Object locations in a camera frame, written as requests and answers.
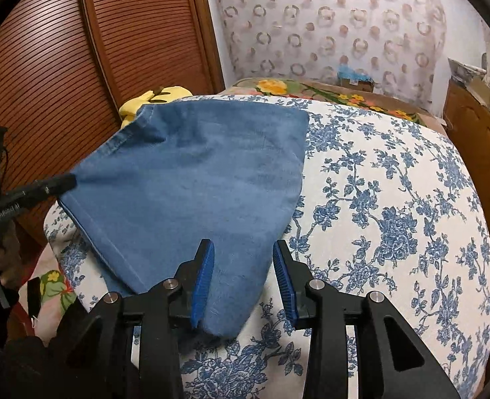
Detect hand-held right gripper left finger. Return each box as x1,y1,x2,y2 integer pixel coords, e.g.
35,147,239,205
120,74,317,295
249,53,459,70
58,239,216,399

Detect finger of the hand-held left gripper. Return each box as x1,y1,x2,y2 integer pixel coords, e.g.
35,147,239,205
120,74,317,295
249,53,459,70
4,175,77,200

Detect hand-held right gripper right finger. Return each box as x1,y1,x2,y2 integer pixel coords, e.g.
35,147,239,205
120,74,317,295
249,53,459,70
272,240,463,399

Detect blue denim pants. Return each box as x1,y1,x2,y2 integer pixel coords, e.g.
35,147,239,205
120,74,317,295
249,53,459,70
57,100,310,338

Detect wooden louvered wardrobe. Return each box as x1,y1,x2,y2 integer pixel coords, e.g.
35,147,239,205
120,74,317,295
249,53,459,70
0,0,225,267

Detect blue and white floral quilt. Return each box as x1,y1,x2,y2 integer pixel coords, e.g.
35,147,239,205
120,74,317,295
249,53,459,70
43,93,490,399

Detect person's black clothing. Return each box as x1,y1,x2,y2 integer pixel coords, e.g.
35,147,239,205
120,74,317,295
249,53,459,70
0,287,88,399

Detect yellow plush toy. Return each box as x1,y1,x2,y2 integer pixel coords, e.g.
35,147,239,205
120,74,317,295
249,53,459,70
118,85,193,130

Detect small cardboard box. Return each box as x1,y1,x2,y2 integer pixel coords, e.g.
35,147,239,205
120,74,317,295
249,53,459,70
338,75,374,93

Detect blue plastic bag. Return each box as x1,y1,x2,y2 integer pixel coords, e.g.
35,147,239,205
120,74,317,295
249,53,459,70
337,66,374,83

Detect wooden dresser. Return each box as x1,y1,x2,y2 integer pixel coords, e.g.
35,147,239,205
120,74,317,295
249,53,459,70
442,79,490,242

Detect flat cardboard box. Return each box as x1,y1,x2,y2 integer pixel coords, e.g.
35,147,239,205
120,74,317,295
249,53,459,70
465,77,490,113

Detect pile of papers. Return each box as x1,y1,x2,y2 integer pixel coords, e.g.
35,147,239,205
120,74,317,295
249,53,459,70
448,57,488,80

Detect ring patterned curtain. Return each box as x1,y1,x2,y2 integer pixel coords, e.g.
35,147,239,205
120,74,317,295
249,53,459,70
203,0,447,106

